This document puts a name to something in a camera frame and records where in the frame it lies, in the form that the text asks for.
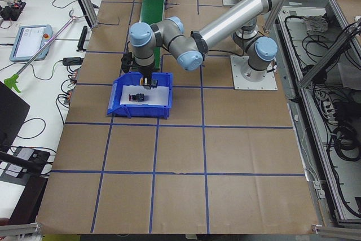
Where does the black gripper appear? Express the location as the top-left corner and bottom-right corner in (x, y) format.
(137, 64), (158, 89)

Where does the blue left plastic bin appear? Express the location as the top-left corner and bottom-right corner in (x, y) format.
(107, 72), (173, 119)

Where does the green conveyor belt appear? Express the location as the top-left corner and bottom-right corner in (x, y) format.
(139, 0), (167, 72)

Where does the reacher grabber tool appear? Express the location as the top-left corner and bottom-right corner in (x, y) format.
(3, 11), (82, 93)

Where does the teach pendant tablet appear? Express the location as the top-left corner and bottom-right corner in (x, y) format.
(9, 25), (53, 62)

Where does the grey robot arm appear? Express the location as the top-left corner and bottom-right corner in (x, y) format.
(146, 15), (278, 82)
(129, 0), (280, 89)

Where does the black power adapter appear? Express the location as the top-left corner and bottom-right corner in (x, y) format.
(62, 57), (83, 66)

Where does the white foam pad left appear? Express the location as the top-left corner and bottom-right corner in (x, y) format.
(120, 85), (171, 106)

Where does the red push button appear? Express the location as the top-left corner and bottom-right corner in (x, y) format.
(128, 93), (147, 103)

